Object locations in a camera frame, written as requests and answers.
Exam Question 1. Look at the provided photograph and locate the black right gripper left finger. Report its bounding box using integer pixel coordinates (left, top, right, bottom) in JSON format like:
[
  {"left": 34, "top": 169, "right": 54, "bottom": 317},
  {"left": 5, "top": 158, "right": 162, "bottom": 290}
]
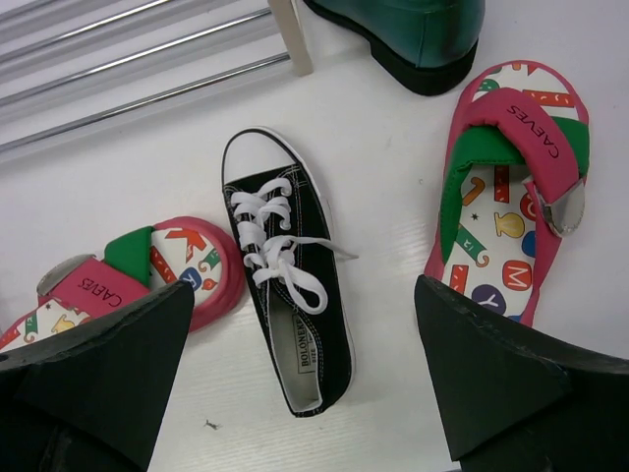
[{"left": 1, "top": 282, "right": 195, "bottom": 471}]

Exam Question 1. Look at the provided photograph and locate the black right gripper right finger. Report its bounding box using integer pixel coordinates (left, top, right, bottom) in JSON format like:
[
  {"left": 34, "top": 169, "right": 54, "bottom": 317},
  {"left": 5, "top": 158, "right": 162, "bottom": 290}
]
[{"left": 414, "top": 275, "right": 628, "bottom": 471}]

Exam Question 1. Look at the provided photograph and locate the pink printed sandal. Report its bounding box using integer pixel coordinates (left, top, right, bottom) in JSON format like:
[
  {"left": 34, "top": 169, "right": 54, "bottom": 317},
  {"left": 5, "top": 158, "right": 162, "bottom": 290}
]
[
  {"left": 1, "top": 216, "right": 245, "bottom": 352},
  {"left": 425, "top": 60, "right": 590, "bottom": 325}
]

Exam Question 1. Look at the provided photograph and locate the black canvas sneaker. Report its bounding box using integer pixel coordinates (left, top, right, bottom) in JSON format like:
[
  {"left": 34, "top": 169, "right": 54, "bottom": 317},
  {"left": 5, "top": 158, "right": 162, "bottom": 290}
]
[{"left": 221, "top": 127, "right": 355, "bottom": 418}]

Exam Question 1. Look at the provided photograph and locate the cream chrome shoe rack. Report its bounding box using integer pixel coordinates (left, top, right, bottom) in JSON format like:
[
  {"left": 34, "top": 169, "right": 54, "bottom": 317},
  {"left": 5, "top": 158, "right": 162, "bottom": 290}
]
[{"left": 1, "top": 1, "right": 314, "bottom": 161}]

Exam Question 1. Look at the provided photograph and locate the green loafer right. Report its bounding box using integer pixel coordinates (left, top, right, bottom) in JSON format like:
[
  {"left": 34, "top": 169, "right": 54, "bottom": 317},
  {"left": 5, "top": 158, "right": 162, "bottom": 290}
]
[{"left": 306, "top": 0, "right": 486, "bottom": 96}]

